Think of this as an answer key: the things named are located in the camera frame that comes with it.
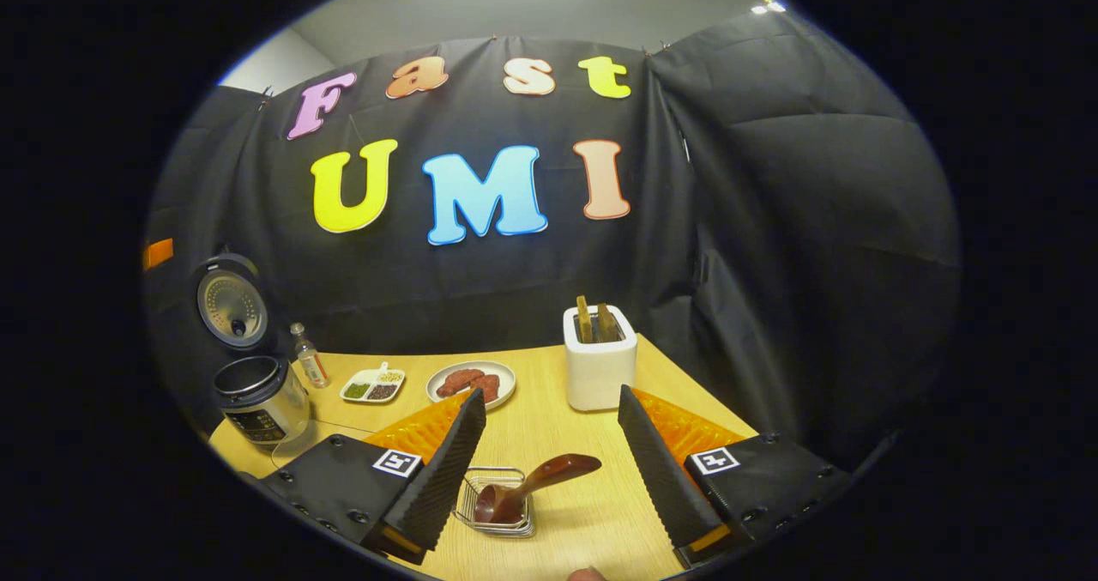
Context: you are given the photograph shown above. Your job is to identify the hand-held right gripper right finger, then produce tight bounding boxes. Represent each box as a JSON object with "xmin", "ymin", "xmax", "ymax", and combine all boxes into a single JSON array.
[{"xmin": 618, "ymin": 384, "xmax": 850, "ymax": 569}]

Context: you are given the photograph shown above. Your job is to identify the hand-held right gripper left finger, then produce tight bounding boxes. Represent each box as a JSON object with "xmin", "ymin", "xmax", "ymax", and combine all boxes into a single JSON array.
[{"xmin": 257, "ymin": 390, "xmax": 487, "ymax": 565}]

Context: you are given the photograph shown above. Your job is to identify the brown wooden spoon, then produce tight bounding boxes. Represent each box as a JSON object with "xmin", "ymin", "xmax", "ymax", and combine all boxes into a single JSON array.
[{"xmin": 474, "ymin": 454, "xmax": 603, "ymax": 526}]

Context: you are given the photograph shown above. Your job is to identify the dark grey rice cooker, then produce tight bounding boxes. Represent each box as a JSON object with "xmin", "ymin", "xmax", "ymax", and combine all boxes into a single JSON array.
[{"xmin": 190, "ymin": 253, "xmax": 311, "ymax": 451}]

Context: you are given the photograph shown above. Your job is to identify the white round plate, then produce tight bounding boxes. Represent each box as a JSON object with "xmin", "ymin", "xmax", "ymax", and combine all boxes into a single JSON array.
[{"xmin": 426, "ymin": 360, "xmax": 517, "ymax": 412}]

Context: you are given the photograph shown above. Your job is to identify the white divided bean dish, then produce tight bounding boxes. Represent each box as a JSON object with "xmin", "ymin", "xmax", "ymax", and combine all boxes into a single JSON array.
[{"xmin": 340, "ymin": 362, "xmax": 407, "ymax": 404}]

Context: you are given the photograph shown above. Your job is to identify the small glass bottle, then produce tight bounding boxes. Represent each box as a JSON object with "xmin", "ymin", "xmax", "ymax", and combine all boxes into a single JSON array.
[{"xmin": 289, "ymin": 323, "xmax": 331, "ymax": 390}]

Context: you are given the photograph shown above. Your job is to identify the black backdrop cloth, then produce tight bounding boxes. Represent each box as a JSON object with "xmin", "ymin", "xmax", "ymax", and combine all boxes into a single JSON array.
[{"xmin": 142, "ymin": 6, "xmax": 962, "ymax": 470}]

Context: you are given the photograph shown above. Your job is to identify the metal wire basket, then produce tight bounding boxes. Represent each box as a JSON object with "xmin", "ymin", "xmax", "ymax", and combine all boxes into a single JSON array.
[{"xmin": 453, "ymin": 467, "xmax": 536, "ymax": 537}]

